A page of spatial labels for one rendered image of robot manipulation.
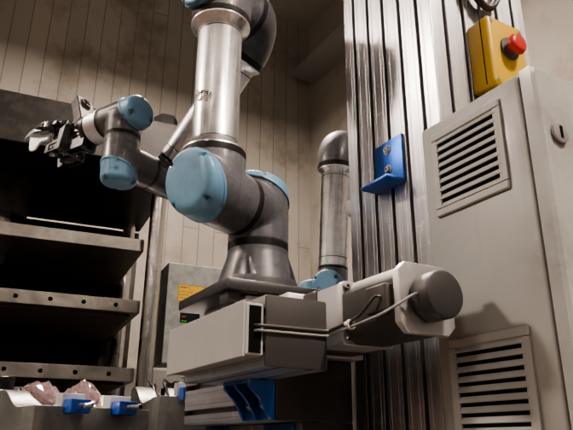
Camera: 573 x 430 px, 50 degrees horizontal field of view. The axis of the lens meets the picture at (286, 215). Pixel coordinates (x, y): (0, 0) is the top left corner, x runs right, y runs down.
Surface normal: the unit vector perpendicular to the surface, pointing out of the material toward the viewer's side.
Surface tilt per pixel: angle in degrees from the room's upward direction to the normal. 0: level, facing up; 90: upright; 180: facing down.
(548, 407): 90
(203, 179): 97
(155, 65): 90
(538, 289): 90
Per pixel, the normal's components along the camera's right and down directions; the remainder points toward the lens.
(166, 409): 0.40, -0.32
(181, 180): -0.56, -0.17
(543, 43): -0.87, -0.18
